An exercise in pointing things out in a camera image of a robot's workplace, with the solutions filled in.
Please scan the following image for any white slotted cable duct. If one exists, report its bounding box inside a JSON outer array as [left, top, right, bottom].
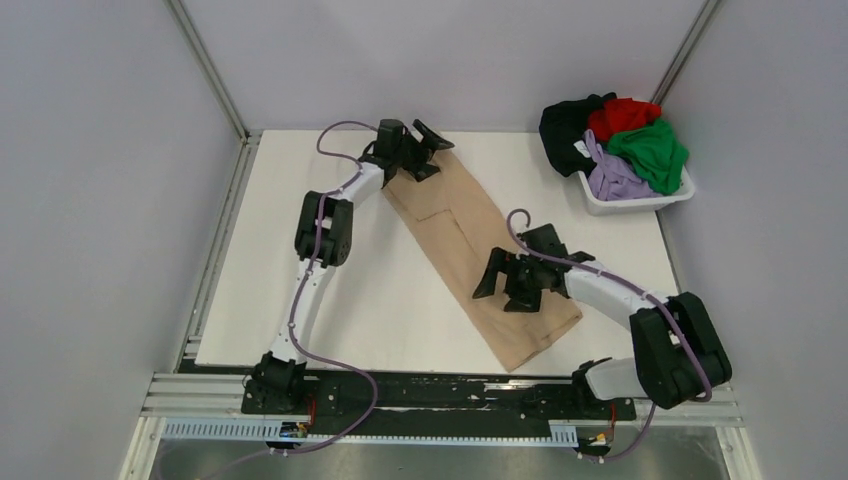
[[161, 418, 579, 448]]

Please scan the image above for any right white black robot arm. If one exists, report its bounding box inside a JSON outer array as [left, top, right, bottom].
[[472, 224, 732, 418]]

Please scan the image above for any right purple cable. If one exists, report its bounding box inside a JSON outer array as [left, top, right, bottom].
[[506, 209, 714, 464]]

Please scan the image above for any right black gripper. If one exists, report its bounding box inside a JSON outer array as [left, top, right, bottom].
[[472, 248, 542, 314]]

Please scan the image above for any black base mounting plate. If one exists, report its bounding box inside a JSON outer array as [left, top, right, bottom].
[[177, 359, 637, 442]]

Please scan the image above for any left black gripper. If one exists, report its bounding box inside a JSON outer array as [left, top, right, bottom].
[[392, 123, 451, 184]]

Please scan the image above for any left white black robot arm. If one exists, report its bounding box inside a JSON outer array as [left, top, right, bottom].
[[241, 119, 455, 415]]

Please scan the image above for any green t-shirt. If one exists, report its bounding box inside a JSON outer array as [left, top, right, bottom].
[[607, 118, 690, 195]]

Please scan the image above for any lilac t-shirt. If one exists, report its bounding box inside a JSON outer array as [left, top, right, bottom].
[[583, 129, 661, 201]]

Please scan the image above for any white plastic basket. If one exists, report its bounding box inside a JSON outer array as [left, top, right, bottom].
[[577, 169, 696, 216]]

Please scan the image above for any red t-shirt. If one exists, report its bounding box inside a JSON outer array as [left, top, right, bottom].
[[587, 98, 663, 142]]

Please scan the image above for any black t-shirt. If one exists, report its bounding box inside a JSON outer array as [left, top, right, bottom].
[[539, 92, 617, 177]]

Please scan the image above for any aluminium frame rail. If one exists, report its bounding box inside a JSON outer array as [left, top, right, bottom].
[[120, 372, 754, 479]]

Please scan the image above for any beige t-shirt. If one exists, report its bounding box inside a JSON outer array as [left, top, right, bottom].
[[383, 153, 583, 372]]

